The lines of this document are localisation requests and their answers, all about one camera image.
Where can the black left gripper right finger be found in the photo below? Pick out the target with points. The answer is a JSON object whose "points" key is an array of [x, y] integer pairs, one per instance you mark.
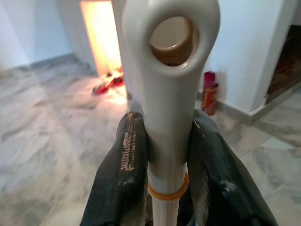
{"points": [[216, 176]]}

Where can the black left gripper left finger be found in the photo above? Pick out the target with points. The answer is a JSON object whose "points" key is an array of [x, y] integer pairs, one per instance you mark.
{"points": [[117, 176]]}

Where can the beige broom with purple bristles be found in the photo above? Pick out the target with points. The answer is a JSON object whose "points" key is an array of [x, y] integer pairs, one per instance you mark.
{"points": [[169, 106]]}

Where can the red spray can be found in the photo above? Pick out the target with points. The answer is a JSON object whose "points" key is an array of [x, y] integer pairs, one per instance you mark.
{"points": [[209, 99]]}

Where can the red slipper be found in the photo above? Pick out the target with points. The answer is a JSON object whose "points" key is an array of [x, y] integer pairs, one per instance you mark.
{"points": [[103, 88], [116, 78]]}

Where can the dark wooden staircase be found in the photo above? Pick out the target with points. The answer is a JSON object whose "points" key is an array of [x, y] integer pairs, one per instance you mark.
{"points": [[284, 63]]}

